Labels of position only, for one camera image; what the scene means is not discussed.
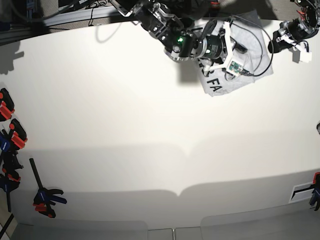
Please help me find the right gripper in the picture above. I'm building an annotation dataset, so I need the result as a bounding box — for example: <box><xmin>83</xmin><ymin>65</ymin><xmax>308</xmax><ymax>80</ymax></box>
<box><xmin>199</xmin><ymin>35</ymin><xmax>247</xmax><ymax>62</ymax></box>

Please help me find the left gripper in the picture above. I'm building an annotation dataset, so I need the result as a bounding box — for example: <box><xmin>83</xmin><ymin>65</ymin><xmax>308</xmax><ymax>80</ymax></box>
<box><xmin>267</xmin><ymin>31</ymin><xmax>293</xmax><ymax>53</ymax></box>

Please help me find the grey T-shirt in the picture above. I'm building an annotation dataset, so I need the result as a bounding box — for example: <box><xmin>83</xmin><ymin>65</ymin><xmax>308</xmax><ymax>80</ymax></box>
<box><xmin>191</xmin><ymin>10</ymin><xmax>273</xmax><ymax>97</ymax></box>

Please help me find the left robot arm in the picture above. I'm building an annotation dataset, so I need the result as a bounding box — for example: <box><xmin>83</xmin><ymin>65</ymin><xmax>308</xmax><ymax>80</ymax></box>
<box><xmin>268</xmin><ymin>0</ymin><xmax>320</xmax><ymax>54</ymax></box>

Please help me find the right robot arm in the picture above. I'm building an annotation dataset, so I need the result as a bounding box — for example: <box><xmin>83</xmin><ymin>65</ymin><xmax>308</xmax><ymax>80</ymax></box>
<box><xmin>110</xmin><ymin>0</ymin><xmax>248</xmax><ymax>64</ymax></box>

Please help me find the white black label card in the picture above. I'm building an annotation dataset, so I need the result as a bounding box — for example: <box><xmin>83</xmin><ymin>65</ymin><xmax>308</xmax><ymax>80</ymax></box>
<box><xmin>288</xmin><ymin>182</ymin><xmax>314</xmax><ymax>204</ymax></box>

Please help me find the blue clamp right edge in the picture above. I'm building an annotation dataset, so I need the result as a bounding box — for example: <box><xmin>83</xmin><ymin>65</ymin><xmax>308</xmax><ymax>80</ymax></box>
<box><xmin>309</xmin><ymin>172</ymin><xmax>320</xmax><ymax>211</ymax></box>

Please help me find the orange black clamp lower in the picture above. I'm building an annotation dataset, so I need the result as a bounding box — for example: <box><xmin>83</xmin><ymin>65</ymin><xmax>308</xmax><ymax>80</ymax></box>
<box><xmin>9</xmin><ymin>118</ymin><xmax>28</xmax><ymax>151</ymax></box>

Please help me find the orange black clamp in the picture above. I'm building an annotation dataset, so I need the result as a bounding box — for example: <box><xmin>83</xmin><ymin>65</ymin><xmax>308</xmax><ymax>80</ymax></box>
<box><xmin>9</xmin><ymin>118</ymin><xmax>28</xmax><ymax>151</ymax></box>
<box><xmin>0</xmin><ymin>88</ymin><xmax>15</xmax><ymax>122</ymax></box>

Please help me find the orange black clamp upper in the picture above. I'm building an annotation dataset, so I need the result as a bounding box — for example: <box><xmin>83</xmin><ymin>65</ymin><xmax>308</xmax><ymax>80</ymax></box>
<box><xmin>0</xmin><ymin>88</ymin><xmax>15</xmax><ymax>122</ymax></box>

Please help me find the blue orange bar clamp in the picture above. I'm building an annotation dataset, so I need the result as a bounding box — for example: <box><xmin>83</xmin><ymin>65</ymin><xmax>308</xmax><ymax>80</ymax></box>
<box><xmin>29</xmin><ymin>158</ymin><xmax>67</xmax><ymax>219</ymax></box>

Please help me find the blue bar clamp left edge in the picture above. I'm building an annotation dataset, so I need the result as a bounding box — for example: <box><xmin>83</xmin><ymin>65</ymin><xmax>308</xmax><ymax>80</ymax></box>
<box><xmin>0</xmin><ymin>129</ymin><xmax>23</xmax><ymax>213</ymax></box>

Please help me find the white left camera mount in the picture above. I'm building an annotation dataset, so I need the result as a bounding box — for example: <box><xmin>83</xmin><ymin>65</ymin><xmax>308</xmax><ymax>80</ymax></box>
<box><xmin>276</xmin><ymin>34</ymin><xmax>313</xmax><ymax>63</ymax></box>

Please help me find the black camera mount overhead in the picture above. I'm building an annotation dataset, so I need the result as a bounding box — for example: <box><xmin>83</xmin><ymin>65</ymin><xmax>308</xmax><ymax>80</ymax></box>
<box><xmin>159</xmin><ymin>0</ymin><xmax>221</xmax><ymax>20</ymax></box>

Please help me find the aluminium frame rail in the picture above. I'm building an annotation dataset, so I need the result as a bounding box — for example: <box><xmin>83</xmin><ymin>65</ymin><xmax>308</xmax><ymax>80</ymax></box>
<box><xmin>0</xmin><ymin>6</ymin><xmax>120</xmax><ymax>46</ymax></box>

